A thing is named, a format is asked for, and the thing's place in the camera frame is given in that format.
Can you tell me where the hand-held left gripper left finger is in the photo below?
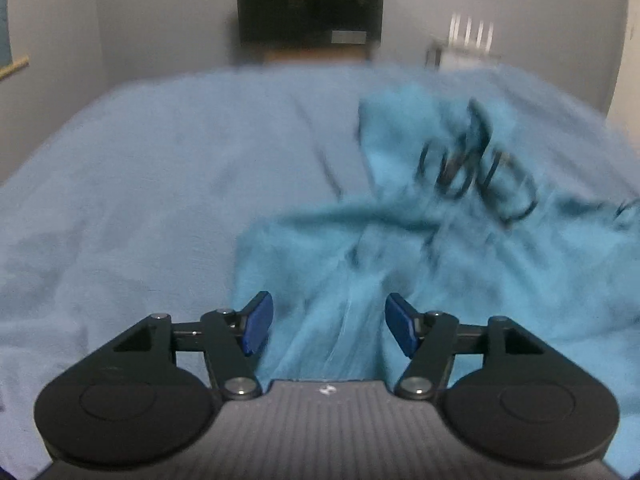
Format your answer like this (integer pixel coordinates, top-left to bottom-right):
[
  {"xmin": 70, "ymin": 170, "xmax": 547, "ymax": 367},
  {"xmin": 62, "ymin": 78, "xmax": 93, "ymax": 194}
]
[{"xmin": 95, "ymin": 291, "xmax": 274, "ymax": 401}]

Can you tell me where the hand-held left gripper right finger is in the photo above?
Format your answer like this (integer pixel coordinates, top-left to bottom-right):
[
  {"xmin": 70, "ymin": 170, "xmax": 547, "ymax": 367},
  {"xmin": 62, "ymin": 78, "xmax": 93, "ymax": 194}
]
[{"xmin": 385, "ymin": 292, "xmax": 561, "ymax": 402}]

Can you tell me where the teal printed t-shirt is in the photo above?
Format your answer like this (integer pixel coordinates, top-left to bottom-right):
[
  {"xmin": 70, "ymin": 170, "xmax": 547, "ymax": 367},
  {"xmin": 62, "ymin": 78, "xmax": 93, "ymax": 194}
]
[{"xmin": 232, "ymin": 82, "xmax": 640, "ymax": 461}]

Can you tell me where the light blue bed blanket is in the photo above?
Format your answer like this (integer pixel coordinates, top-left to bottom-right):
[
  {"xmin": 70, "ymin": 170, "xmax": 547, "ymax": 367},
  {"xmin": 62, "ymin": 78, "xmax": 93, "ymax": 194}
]
[{"xmin": 0, "ymin": 62, "xmax": 640, "ymax": 476}]

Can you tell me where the wooden television stand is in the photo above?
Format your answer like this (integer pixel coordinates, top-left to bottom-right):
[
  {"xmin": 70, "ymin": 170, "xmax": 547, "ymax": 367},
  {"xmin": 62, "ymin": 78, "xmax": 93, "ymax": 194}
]
[{"xmin": 260, "ymin": 45, "xmax": 373, "ymax": 66}]

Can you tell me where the white antenna router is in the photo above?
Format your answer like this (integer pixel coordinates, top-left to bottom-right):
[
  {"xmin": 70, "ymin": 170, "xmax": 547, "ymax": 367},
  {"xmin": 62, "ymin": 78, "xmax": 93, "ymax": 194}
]
[{"xmin": 447, "ymin": 12, "xmax": 496, "ymax": 56}]

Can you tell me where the black flat screen television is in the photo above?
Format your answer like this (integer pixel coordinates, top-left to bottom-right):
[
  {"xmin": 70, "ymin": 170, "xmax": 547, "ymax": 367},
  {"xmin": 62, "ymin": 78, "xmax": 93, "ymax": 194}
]
[{"xmin": 235, "ymin": 0, "xmax": 386, "ymax": 53}]

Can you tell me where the wooden window sill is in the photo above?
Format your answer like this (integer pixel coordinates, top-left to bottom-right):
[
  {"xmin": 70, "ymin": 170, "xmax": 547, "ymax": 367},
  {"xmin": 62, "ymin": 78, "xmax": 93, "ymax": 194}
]
[{"xmin": 0, "ymin": 56, "xmax": 30, "ymax": 81}]

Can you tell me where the teal curtain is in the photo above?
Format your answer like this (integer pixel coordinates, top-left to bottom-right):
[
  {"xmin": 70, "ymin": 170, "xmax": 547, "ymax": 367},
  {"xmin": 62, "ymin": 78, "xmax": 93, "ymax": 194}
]
[{"xmin": 0, "ymin": 0, "xmax": 12, "ymax": 68}]

